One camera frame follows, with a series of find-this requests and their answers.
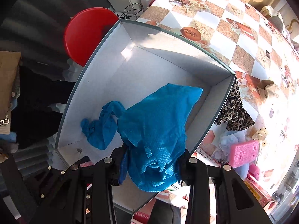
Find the light blue fluffy cloth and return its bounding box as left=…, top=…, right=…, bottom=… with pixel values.
left=212, top=131, right=249, bottom=178

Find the beige cloth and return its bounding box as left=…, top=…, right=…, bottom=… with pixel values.
left=257, top=79, right=281, bottom=98

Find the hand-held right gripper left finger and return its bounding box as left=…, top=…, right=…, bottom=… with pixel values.
left=35, top=147, right=128, bottom=224

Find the cream polka dot scrunchie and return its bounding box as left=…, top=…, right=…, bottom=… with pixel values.
left=249, top=127, right=269, bottom=147

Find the blue textured cloth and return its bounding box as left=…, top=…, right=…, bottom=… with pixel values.
left=81, top=83, right=203, bottom=193

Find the large pink sponge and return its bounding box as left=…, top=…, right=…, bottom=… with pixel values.
left=228, top=140, right=260, bottom=168

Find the grey cardboard box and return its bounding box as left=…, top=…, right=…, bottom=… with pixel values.
left=54, top=19, right=236, bottom=215

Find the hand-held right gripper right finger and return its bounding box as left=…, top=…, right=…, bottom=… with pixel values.
left=176, top=149, right=272, bottom=224

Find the red round stool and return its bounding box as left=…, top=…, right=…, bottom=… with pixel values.
left=64, top=7, right=119, bottom=68

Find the black power cable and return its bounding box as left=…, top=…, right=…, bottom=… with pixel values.
left=118, top=3, right=144, bottom=20

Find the leopard print scrunchie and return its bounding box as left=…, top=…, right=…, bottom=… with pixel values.
left=214, top=77, right=255, bottom=131

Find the red patterned carton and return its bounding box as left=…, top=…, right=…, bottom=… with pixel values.
left=244, top=176, right=277, bottom=210

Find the checkered printed tablecloth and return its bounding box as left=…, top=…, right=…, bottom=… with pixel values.
left=135, top=0, right=299, bottom=215

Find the person's jeans leg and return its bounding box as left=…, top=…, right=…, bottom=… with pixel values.
left=149, top=201, right=187, bottom=224

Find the dark clothing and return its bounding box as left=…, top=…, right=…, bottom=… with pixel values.
left=12, top=63, right=75, bottom=150

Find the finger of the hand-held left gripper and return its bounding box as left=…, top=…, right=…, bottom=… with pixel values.
left=24, top=164, right=74, bottom=215

